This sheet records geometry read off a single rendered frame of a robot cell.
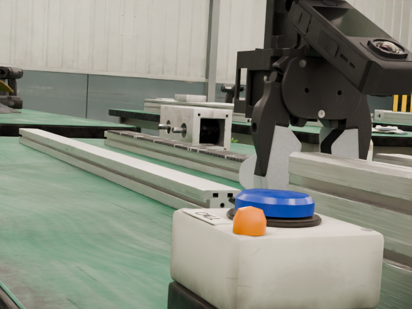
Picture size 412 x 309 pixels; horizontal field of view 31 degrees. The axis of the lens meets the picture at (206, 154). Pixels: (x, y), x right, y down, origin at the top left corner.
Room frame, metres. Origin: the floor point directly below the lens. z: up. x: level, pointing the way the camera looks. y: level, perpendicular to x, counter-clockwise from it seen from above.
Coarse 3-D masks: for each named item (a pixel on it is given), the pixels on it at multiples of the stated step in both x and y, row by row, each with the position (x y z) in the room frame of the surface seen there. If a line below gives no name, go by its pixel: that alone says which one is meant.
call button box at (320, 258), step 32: (192, 224) 0.36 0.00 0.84; (224, 224) 0.34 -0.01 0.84; (288, 224) 0.34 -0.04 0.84; (320, 224) 0.36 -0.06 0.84; (352, 224) 0.36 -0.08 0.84; (192, 256) 0.36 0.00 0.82; (224, 256) 0.32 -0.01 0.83; (256, 256) 0.32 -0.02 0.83; (288, 256) 0.32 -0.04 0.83; (320, 256) 0.33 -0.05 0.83; (352, 256) 0.34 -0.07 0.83; (192, 288) 0.35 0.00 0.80; (224, 288) 0.32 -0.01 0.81; (256, 288) 0.32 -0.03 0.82; (288, 288) 0.32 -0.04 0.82; (320, 288) 0.33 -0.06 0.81; (352, 288) 0.34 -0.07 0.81
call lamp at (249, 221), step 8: (240, 208) 0.32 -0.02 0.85; (248, 208) 0.32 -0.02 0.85; (256, 208) 0.32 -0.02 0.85; (240, 216) 0.32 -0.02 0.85; (248, 216) 0.32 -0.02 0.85; (256, 216) 0.32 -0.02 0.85; (264, 216) 0.32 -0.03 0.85; (240, 224) 0.32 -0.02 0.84; (248, 224) 0.32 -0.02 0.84; (256, 224) 0.32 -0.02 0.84; (264, 224) 0.32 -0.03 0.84; (240, 232) 0.32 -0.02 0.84; (248, 232) 0.32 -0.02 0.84; (256, 232) 0.32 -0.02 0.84; (264, 232) 0.32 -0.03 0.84
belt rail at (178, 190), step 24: (24, 144) 1.52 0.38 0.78; (48, 144) 1.31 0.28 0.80; (72, 144) 1.20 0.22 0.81; (96, 168) 1.03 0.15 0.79; (120, 168) 0.94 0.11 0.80; (144, 168) 0.88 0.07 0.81; (168, 168) 0.89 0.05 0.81; (144, 192) 0.85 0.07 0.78; (168, 192) 0.80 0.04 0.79; (192, 192) 0.73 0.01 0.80; (216, 192) 0.71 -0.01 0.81
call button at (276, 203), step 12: (240, 192) 0.37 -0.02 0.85; (252, 192) 0.36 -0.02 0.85; (264, 192) 0.36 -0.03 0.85; (276, 192) 0.37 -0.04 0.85; (288, 192) 0.37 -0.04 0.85; (240, 204) 0.36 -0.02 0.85; (252, 204) 0.35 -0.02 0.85; (264, 204) 0.35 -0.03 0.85; (276, 204) 0.35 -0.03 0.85; (288, 204) 0.35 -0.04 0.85; (300, 204) 0.35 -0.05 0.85; (312, 204) 0.36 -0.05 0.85; (276, 216) 0.35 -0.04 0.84; (288, 216) 0.35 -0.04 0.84; (300, 216) 0.35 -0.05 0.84
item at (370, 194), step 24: (288, 168) 0.51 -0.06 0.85; (312, 168) 0.48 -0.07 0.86; (336, 168) 0.46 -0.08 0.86; (360, 168) 0.43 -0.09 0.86; (384, 168) 0.42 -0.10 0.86; (408, 168) 0.42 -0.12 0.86; (312, 192) 0.48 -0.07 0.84; (336, 192) 0.47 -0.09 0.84; (360, 192) 0.45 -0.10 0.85; (384, 192) 0.41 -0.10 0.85; (408, 192) 0.39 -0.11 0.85; (336, 216) 0.45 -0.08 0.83; (360, 216) 0.43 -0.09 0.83; (384, 216) 0.41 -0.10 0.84; (408, 216) 0.39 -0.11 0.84; (384, 240) 0.41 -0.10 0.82; (408, 240) 0.39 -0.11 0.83; (384, 264) 0.41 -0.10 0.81; (408, 264) 0.41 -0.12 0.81; (384, 288) 0.41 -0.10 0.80; (408, 288) 0.39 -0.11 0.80
